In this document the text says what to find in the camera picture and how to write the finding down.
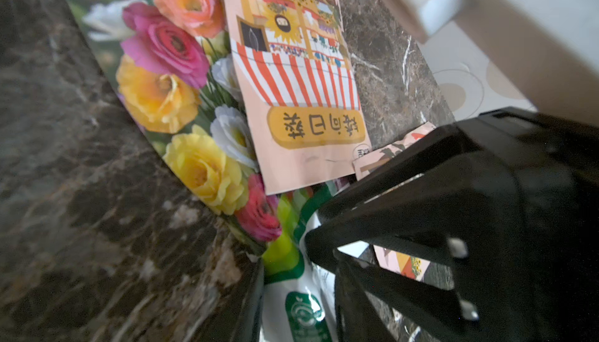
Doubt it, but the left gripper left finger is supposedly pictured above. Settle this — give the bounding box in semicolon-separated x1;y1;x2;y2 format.
205;260;265;342

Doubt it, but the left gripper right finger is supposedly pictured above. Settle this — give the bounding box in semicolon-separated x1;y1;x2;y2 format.
335;251;396;341

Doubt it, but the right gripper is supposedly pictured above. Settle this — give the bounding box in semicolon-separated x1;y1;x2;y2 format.
305;108;598;341

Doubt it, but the orange striped seed packet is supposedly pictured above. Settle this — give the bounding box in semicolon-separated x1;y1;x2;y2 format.
353;122;436;281

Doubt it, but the pink striped seed packet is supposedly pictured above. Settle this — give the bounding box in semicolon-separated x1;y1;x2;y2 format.
224;0;371;195

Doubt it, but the flower seed packet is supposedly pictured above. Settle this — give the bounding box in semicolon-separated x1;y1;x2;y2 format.
67;0;355;341

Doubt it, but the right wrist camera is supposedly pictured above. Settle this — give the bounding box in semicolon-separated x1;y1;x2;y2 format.
382;0;598;125

